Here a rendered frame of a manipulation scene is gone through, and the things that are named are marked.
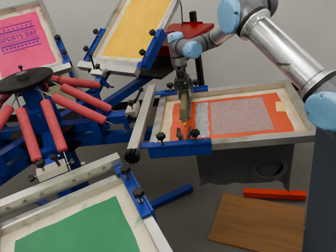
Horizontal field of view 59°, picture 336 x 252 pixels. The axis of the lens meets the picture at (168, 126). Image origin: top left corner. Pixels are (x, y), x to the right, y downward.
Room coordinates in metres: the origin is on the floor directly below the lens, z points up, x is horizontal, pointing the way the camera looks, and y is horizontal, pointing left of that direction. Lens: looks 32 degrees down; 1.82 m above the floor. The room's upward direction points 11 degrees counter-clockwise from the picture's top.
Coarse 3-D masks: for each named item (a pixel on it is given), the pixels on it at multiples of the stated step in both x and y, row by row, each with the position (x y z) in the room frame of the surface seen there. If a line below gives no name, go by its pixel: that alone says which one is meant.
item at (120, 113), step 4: (112, 112) 1.51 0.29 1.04; (116, 112) 1.50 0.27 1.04; (120, 112) 1.49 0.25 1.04; (124, 112) 1.48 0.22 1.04; (108, 116) 1.47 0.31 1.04; (112, 116) 1.46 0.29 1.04; (116, 116) 1.46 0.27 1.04; (120, 116) 1.45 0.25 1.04; (124, 116) 1.45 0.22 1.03; (136, 116) 1.44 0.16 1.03; (112, 120) 1.46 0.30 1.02; (116, 120) 1.46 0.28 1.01; (120, 120) 1.45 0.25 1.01; (128, 120) 1.45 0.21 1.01; (132, 120) 1.44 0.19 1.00
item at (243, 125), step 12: (180, 120) 1.42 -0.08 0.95; (192, 120) 1.39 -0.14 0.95; (216, 120) 1.34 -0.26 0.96; (228, 120) 1.32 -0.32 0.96; (240, 120) 1.30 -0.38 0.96; (252, 120) 1.28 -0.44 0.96; (264, 120) 1.25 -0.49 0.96; (276, 120) 1.23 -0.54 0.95; (288, 120) 1.21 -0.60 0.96; (216, 132) 1.23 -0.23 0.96; (228, 132) 1.21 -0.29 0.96; (240, 132) 1.19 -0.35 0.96; (252, 132) 1.17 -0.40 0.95; (264, 132) 1.15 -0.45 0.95; (276, 132) 1.13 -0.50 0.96
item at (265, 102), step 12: (240, 96) 1.55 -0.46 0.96; (252, 96) 1.52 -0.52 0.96; (264, 96) 1.49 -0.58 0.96; (276, 96) 1.47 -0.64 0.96; (192, 108) 1.52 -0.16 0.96; (216, 108) 1.47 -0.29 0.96; (228, 108) 1.44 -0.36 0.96; (240, 108) 1.42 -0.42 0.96; (252, 108) 1.39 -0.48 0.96; (264, 108) 1.37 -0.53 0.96
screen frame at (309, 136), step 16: (288, 80) 1.56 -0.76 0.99; (160, 96) 1.70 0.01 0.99; (176, 96) 1.68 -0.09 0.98; (192, 96) 1.66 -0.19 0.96; (288, 96) 1.44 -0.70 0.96; (160, 112) 1.49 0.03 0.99; (304, 112) 1.20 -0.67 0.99; (160, 128) 1.36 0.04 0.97; (224, 144) 1.09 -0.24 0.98; (240, 144) 1.08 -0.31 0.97; (256, 144) 1.06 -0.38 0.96; (272, 144) 1.05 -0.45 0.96
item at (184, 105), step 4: (184, 92) 1.38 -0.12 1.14; (184, 96) 1.33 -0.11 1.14; (180, 100) 1.30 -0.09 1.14; (184, 100) 1.29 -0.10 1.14; (180, 104) 1.26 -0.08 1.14; (184, 104) 1.25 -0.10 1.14; (180, 108) 1.22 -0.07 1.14; (184, 108) 1.21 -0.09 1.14; (180, 112) 1.21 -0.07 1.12; (184, 112) 1.21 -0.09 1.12; (180, 116) 1.21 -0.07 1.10; (184, 116) 1.21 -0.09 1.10; (184, 120) 1.21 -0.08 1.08
